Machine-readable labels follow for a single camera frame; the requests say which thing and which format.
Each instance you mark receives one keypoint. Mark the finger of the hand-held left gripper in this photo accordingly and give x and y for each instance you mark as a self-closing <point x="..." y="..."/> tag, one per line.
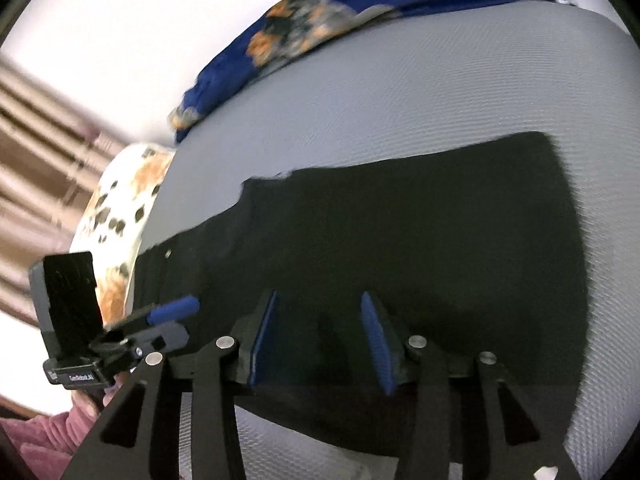
<point x="167" y="337"/>
<point x="172" y="307"/>

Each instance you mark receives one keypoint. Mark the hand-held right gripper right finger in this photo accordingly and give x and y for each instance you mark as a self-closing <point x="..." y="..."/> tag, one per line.
<point x="376" y="340"/>

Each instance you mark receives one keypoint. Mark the white floral pillow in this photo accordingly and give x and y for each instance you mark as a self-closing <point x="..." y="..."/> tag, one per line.
<point x="115" y="210"/>

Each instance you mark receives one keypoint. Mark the pink striped curtain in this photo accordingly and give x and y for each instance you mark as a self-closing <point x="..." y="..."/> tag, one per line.
<point x="40" y="170"/>

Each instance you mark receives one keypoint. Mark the black pants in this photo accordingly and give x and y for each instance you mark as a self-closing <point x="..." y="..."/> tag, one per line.
<point x="400" y="240"/>

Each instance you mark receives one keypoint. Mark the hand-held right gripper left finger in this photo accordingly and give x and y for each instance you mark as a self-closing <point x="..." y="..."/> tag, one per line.
<point x="264" y="340"/>

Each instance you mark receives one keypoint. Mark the person's left hand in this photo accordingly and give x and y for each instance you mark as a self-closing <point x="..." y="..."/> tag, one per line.
<point x="111" y="392"/>

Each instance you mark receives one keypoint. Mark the person's left forearm pink sleeve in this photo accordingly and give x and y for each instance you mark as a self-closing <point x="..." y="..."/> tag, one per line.
<point x="40" y="440"/>

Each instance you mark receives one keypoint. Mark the blue floral blanket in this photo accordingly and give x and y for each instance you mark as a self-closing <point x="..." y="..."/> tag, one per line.
<point x="320" y="30"/>

